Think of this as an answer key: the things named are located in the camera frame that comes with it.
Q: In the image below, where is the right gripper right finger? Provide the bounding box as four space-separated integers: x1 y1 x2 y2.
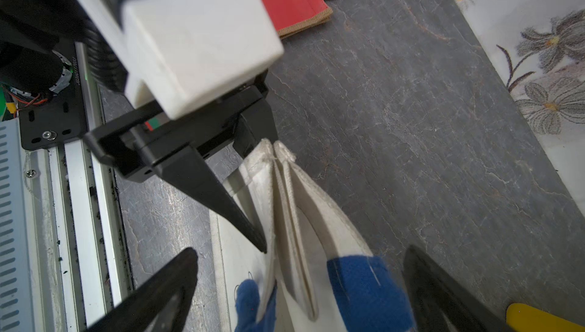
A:
403 245 513 331

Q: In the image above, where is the white Doraemon canvas bag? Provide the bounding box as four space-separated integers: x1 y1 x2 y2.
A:
210 139 414 331

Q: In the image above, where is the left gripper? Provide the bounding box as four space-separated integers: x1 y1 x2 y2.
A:
83 71 278 253

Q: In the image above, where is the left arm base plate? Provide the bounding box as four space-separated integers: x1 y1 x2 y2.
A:
18 77 88 151

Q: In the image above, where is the aluminium mounting rail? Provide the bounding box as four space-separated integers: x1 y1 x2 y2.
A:
1 41 133 331

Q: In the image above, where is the yellow cooler box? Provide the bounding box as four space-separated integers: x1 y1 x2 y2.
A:
506 303 584 332

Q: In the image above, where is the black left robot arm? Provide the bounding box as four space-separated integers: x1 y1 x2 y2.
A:
1 0 283 252

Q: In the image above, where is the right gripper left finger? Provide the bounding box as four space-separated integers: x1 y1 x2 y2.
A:
88 248 198 331

